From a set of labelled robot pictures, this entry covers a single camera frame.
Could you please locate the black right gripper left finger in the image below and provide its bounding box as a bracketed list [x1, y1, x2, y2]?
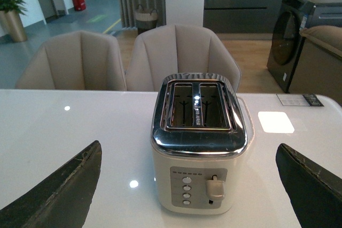
[1, 140, 102, 227]

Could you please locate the beige chair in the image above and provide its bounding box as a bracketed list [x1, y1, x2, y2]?
[126, 24, 241, 91]
[15, 30, 127, 91]

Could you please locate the beige chair right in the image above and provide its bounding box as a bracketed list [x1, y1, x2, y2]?
[126, 24, 241, 91]

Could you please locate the label card on table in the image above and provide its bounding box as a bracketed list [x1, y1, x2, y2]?
[277, 94, 324, 107]

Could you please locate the green potted plant gold pot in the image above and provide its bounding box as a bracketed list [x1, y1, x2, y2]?
[1, 0, 27, 42]

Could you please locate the beige sofa armrest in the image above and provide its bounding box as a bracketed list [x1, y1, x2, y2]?
[289, 25, 341, 104]

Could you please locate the woven laundry basket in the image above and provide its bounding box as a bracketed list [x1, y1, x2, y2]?
[134, 4, 158, 34]

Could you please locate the white chrome two-slot toaster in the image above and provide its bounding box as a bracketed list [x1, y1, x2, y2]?
[151, 73, 248, 215]

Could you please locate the beige chair left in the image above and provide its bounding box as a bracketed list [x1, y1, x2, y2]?
[15, 30, 127, 91]

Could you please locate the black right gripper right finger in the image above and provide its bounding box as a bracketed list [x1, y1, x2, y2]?
[275, 143, 341, 227]

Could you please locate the dark washing machine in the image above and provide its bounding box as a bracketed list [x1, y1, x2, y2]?
[267, 0, 341, 93]

